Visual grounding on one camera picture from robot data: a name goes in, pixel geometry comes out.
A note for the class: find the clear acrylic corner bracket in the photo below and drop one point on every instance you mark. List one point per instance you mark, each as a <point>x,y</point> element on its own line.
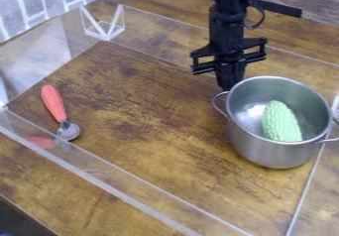
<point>101,29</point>

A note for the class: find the black strip on wall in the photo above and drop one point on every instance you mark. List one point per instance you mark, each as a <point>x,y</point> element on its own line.
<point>280,9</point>

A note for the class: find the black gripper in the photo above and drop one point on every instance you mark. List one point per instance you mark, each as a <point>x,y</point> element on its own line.
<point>228,51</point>

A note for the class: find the green knitted object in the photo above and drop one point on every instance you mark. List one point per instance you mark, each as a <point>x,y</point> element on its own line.
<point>279,124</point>

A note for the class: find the orange handled metal spoon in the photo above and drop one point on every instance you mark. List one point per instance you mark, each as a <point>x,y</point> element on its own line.
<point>68,130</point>

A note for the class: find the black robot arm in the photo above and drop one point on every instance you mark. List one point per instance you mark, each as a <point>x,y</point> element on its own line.
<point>235,8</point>

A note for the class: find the clear acrylic enclosure wall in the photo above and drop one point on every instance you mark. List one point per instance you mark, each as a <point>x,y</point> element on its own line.
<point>174,211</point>

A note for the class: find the silver metal pot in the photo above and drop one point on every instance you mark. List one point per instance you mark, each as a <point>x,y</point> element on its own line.
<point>242,105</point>

